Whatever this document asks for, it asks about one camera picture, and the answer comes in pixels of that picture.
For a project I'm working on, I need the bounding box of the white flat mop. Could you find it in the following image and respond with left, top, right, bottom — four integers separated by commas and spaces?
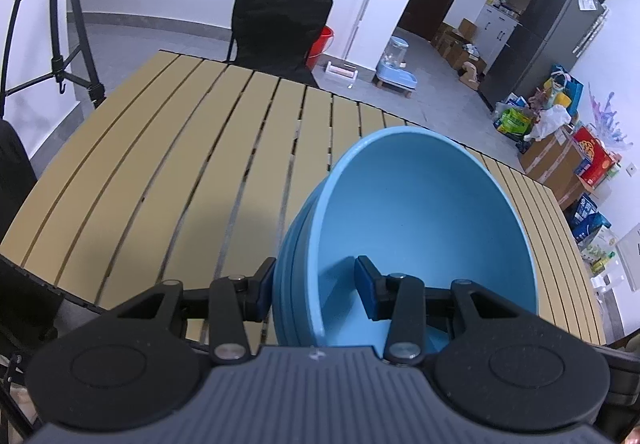
324, 0, 389, 81

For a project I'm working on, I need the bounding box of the large cardboard box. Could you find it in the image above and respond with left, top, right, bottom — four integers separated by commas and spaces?
517, 130, 588, 210

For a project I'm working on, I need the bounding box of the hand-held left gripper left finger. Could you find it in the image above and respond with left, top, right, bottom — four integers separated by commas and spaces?
107, 257, 278, 366

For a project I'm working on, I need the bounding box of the red plastic bucket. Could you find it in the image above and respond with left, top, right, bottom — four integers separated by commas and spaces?
305, 26, 335, 71

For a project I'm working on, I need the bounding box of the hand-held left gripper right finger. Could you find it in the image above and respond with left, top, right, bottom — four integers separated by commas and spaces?
354, 255, 538, 367

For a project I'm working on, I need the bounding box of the tan cardboard scratcher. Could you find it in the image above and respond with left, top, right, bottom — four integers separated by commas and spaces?
459, 60, 485, 90

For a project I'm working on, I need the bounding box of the green printed bag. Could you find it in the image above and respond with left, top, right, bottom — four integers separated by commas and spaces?
499, 107, 532, 135

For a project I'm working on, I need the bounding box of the dark grey refrigerator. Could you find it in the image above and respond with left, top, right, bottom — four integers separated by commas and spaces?
480, 0, 608, 112

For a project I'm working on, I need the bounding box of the medium blue bowl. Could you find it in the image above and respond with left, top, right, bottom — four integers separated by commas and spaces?
312, 127, 540, 357

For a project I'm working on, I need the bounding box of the black folding chair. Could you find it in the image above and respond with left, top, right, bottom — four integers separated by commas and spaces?
222, 0, 335, 88

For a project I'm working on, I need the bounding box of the dark blue pet food bag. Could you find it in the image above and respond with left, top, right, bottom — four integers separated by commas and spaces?
567, 194, 598, 226

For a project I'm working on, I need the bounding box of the blue gift bag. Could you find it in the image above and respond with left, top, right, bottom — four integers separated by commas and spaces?
545, 65, 585, 117

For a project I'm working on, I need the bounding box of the open cardboard box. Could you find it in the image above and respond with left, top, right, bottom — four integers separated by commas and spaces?
431, 27, 476, 70

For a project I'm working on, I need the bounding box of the black tripod stand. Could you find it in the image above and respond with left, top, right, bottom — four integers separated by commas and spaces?
0, 0, 107, 110

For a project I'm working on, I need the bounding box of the white plastic bag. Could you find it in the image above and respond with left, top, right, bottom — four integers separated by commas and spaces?
525, 104, 572, 141

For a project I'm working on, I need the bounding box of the blue pet feeder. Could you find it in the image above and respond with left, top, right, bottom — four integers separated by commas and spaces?
375, 37, 420, 98

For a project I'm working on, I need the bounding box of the white green pet food bag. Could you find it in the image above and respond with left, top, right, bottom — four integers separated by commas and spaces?
582, 229, 618, 275

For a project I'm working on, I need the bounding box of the purple wall decal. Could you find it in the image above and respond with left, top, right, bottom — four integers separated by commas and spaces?
587, 82, 628, 152

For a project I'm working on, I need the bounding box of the red gift box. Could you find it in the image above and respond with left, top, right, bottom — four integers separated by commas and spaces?
570, 124, 617, 187

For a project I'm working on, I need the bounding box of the large blue bowl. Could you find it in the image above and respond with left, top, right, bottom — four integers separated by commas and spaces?
272, 128, 391, 349

